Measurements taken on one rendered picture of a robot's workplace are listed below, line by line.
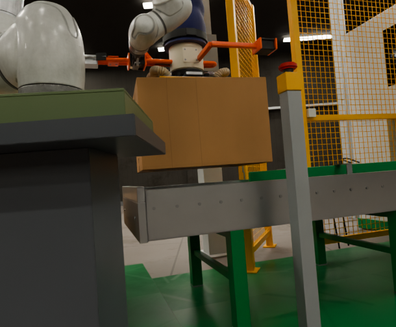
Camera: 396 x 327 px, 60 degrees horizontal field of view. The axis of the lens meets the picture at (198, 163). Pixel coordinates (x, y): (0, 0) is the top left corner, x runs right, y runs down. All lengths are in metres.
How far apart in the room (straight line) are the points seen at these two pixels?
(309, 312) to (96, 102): 1.08
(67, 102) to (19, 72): 0.25
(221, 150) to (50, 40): 0.89
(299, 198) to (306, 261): 0.23
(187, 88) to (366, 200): 0.97
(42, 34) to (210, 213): 0.85
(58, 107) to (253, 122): 1.06
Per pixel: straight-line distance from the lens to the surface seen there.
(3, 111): 0.75
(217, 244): 2.78
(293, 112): 1.34
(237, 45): 1.60
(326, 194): 1.62
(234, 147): 1.55
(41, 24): 0.92
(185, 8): 1.48
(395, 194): 1.88
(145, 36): 1.36
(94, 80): 10.35
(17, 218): 0.82
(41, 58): 0.89
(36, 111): 0.72
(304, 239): 1.35
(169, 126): 1.50
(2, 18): 1.10
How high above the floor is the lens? 0.63
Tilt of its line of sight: 2 degrees up
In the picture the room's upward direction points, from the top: 4 degrees counter-clockwise
